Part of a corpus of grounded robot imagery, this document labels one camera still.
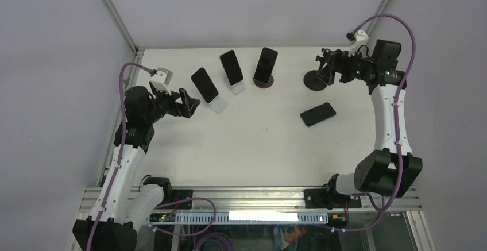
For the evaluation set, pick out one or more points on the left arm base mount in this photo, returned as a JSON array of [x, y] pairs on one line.
[[179, 200]]

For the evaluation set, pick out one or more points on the aluminium frame rail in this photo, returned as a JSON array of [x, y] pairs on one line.
[[262, 198]]

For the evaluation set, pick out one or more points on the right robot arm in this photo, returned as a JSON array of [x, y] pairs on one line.
[[391, 168]]

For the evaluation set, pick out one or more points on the black tall clamp stand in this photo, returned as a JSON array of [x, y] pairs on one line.
[[310, 80]]

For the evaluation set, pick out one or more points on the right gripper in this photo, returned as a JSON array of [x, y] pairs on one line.
[[342, 61]]

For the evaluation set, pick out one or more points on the white slotted cable duct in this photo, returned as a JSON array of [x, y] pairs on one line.
[[239, 218]]

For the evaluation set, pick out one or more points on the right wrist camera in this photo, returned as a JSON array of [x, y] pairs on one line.
[[357, 39]]

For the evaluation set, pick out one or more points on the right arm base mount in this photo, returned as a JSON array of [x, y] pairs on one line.
[[317, 198]]

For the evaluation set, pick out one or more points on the white folding phone stand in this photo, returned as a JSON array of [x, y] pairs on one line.
[[238, 88]]

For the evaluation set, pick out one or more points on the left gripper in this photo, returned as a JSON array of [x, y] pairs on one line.
[[185, 108]]

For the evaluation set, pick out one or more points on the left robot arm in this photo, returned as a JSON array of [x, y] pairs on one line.
[[114, 221]]

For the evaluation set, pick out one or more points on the black phone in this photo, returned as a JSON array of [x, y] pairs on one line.
[[204, 85], [231, 67], [265, 65], [317, 114]]

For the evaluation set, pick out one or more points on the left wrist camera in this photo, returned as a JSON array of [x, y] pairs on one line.
[[160, 80]]

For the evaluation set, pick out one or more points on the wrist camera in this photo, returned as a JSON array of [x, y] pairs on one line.
[[160, 80], [357, 39]]

